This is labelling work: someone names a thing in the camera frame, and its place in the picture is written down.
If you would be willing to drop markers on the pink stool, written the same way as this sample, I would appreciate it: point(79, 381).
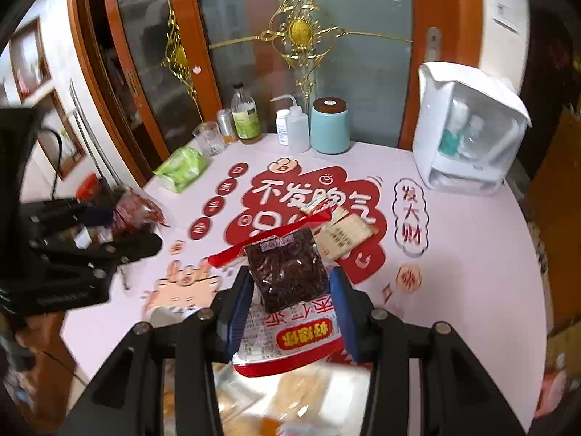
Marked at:
point(552, 391)

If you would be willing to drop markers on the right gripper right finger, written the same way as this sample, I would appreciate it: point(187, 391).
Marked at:
point(373, 335)

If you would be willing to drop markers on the red white snack bag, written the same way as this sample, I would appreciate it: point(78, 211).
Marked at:
point(295, 336)

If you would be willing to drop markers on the small red candy wrapper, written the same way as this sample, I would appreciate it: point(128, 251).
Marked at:
point(320, 203)

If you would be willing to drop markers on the white plastic bin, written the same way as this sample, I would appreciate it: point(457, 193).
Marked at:
point(244, 401)

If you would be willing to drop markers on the green tissue pack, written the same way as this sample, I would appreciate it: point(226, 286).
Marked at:
point(181, 169)

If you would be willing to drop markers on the red lid jar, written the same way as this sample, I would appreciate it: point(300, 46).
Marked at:
point(90, 187)

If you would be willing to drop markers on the beige soda cracker pack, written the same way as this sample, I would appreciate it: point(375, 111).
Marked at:
point(344, 232)

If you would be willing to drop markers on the clear drinking glass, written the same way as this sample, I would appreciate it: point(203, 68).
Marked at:
point(209, 140)

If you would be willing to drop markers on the person left hand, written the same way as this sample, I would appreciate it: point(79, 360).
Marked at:
point(42, 333)

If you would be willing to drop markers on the red mixed nut packet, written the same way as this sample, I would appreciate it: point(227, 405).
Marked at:
point(136, 211)

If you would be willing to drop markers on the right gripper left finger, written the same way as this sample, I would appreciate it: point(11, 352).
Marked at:
point(212, 335)

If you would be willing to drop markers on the green label glass bottle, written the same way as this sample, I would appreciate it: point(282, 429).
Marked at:
point(245, 116)

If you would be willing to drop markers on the white squeeze bottle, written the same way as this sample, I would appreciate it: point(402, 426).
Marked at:
point(297, 125)

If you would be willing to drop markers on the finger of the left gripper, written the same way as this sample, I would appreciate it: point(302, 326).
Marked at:
point(133, 247)

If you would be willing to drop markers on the small white pill bottle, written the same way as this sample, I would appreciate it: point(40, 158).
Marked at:
point(281, 126)

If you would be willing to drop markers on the teal canister brown lid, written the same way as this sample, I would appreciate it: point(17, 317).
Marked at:
point(330, 126)

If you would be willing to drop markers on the white storage cabinet box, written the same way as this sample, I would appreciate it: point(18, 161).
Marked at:
point(469, 129)

